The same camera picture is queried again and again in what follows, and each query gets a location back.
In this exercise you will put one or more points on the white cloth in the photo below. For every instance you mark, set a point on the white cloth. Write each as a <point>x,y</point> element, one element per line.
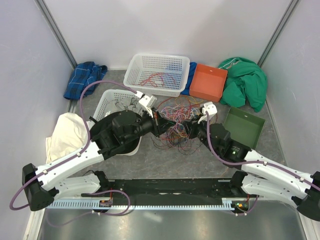
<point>69,135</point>

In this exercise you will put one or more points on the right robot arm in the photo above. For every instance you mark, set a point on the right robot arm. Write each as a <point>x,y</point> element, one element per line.
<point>256,174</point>

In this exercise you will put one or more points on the left corner aluminium post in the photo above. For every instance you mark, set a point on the left corner aluminium post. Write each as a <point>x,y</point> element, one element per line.
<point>45,11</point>

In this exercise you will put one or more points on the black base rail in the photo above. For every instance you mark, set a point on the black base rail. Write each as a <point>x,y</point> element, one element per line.
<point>172,191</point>

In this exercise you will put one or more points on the orange plastic tray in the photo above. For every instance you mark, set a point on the orange plastic tray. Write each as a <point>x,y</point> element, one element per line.
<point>208,83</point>

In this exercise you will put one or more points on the small white plastic basket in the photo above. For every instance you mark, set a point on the small white plastic basket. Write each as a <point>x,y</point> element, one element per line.
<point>110,95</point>

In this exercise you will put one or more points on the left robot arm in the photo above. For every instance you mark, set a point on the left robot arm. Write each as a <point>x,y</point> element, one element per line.
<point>42,182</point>

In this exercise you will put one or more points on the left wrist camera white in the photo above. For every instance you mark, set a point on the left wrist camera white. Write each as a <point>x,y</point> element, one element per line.
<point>146,102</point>

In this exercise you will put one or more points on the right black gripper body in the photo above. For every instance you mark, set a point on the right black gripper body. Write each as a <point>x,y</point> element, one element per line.
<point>196,129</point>

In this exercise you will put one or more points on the green plastic tray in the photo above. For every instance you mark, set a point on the green plastic tray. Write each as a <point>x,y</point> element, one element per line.
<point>244,127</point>

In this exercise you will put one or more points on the green cloth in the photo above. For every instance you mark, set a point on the green cloth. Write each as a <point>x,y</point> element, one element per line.
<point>245,83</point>

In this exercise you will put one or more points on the corner aluminium post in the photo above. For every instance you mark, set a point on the corner aluminium post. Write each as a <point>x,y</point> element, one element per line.
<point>45,11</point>
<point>293,4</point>

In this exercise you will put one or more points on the black hat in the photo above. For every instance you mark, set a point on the black hat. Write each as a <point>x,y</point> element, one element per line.
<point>115,133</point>

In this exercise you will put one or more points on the right corner aluminium post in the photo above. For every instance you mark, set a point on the right corner aluminium post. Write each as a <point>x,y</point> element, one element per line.
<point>293,4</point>

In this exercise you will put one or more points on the blue plaid cloth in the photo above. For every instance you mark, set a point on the blue plaid cloth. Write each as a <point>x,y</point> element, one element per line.
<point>83,75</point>

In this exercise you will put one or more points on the grey cloth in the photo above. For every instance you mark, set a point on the grey cloth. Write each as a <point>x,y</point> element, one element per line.
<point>128,103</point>

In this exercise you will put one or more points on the grey slotted cable duct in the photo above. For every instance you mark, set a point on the grey slotted cable duct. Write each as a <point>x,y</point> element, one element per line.
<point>95,204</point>

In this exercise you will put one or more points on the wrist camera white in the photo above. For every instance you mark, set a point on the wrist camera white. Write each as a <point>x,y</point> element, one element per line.
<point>208,111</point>
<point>146,102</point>

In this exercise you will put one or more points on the large white plastic basket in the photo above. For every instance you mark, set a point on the large white plastic basket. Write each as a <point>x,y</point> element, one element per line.
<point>157,74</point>

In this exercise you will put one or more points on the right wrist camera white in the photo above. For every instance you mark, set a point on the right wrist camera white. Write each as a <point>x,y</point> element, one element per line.
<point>208,111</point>

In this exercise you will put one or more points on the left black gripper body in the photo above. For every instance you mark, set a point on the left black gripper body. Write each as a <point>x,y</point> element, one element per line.
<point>155,127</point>

